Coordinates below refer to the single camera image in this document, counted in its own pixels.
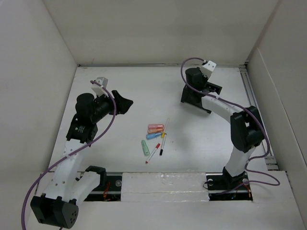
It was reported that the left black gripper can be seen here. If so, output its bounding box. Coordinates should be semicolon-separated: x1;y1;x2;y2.
91;90;132;123

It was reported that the black capped marker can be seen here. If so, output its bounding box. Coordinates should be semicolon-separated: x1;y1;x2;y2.
159;134;167;156

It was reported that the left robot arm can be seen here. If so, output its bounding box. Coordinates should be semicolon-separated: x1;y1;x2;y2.
30;89;133;229

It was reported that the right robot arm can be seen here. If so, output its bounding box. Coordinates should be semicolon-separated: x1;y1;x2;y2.
181;68;264;189

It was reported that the black slatted pen holder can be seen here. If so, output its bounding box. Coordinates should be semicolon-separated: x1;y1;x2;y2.
181;82;222;114

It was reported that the pink highlighter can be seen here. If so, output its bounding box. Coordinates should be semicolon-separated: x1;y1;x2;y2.
148;124;164;129

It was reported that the orange highlighter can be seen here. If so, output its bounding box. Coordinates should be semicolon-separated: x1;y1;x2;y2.
147;128;164;134

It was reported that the blue highlighter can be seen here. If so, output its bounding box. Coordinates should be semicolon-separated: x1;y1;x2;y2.
146;132;162;140

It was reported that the yellow capped marker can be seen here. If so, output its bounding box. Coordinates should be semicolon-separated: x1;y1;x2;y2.
161;118;170;138

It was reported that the green highlighter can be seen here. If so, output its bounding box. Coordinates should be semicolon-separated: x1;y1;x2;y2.
141;140;150;156

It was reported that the long red marker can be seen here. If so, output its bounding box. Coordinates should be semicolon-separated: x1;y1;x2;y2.
145;143;161;164

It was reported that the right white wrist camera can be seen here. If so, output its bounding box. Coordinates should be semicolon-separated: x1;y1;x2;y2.
200;61;216;79

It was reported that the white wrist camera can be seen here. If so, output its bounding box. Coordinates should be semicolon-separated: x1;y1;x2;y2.
200;61;216;79
91;77;108;96

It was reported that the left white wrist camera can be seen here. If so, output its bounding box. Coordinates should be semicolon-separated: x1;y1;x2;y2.
91;77;108;96

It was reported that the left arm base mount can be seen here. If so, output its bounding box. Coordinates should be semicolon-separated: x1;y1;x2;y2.
85;172;123;202

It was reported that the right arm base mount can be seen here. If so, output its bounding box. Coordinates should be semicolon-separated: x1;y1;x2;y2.
203;168;253;201

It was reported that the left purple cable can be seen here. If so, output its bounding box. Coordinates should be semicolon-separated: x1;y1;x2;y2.
22;80;118;230

